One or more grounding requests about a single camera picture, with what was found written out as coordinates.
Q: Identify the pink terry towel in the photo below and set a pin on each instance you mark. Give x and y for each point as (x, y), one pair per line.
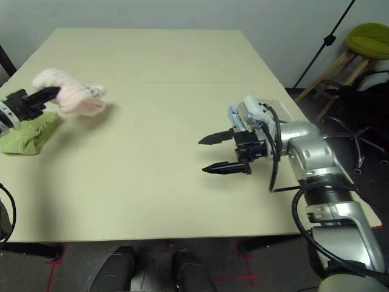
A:
(73, 94)

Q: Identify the black office chair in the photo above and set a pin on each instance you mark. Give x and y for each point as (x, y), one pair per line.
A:
(361, 109)

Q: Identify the robot right leg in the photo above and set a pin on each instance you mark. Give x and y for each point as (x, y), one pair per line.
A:
(193, 272)

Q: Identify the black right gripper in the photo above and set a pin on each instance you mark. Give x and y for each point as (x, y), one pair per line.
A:
(250, 146)

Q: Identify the robot left leg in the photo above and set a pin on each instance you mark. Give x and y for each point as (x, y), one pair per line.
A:
(114, 270)

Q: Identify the robot leg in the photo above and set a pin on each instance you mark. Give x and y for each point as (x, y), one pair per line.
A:
(114, 270)
(193, 272)

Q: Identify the black stand pole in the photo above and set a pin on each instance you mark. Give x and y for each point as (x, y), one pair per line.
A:
(329, 39)

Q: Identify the beige side table black frame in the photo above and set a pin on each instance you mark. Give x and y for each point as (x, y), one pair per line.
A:
(6, 64)

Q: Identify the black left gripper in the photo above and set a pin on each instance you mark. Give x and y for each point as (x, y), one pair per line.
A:
(21, 106)

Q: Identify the black table base bar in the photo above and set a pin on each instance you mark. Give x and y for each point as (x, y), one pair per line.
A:
(30, 250)
(267, 241)

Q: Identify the wooden stool green cushion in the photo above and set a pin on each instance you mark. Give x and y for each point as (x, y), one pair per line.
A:
(367, 39)

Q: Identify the green folded towel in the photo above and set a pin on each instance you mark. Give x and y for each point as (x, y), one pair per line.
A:
(27, 137)

